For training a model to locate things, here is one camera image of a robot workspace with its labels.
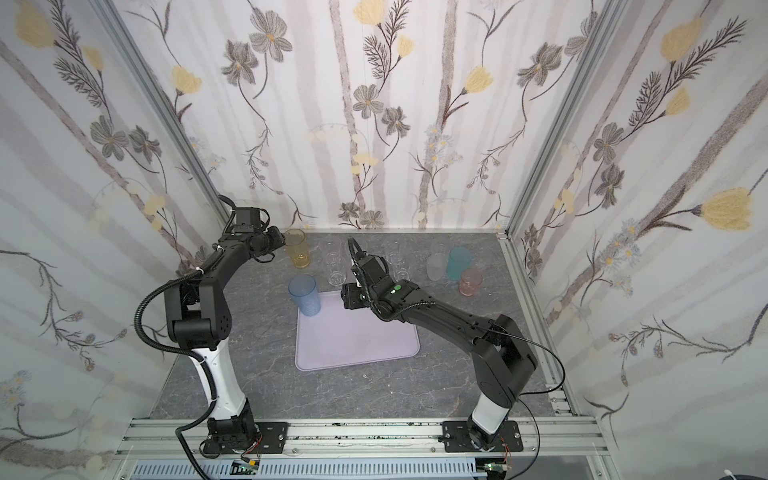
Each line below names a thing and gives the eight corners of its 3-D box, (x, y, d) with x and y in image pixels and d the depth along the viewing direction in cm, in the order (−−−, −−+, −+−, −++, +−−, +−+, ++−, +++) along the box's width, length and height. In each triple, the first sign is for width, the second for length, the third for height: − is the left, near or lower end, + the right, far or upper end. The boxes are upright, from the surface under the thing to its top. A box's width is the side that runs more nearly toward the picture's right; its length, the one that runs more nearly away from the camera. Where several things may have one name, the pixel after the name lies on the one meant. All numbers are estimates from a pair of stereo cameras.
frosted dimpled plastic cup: (426, 282, 108) (427, 275, 104) (423, 257, 115) (425, 250, 112) (448, 282, 108) (450, 275, 104) (444, 257, 115) (446, 250, 112)
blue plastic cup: (297, 317, 98) (285, 294, 87) (301, 298, 103) (291, 274, 91) (321, 317, 98) (312, 294, 87) (324, 298, 103) (316, 274, 91)
